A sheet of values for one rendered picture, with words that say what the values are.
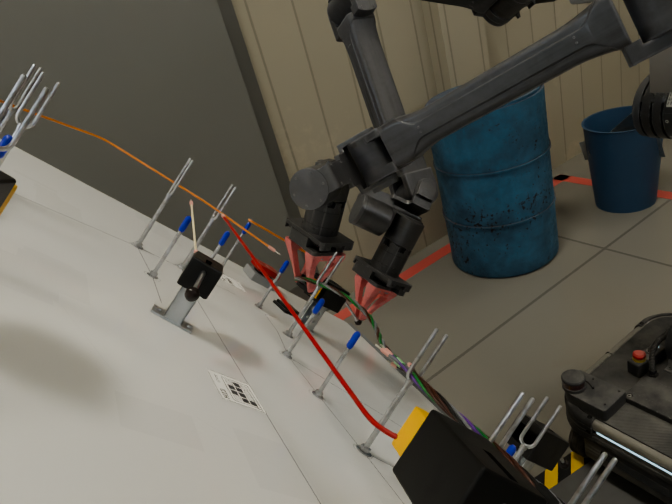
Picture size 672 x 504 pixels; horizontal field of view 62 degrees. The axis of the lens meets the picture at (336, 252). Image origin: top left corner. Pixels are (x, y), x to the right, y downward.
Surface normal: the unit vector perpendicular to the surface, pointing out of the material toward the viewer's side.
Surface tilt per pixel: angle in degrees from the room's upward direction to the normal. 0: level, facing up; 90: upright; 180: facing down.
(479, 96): 77
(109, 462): 54
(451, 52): 90
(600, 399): 0
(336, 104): 90
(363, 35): 68
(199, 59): 90
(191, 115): 90
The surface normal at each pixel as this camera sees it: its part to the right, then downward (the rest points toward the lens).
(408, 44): 0.55, 0.25
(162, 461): 0.55, -0.84
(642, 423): -0.26, -0.86
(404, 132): -0.45, 0.30
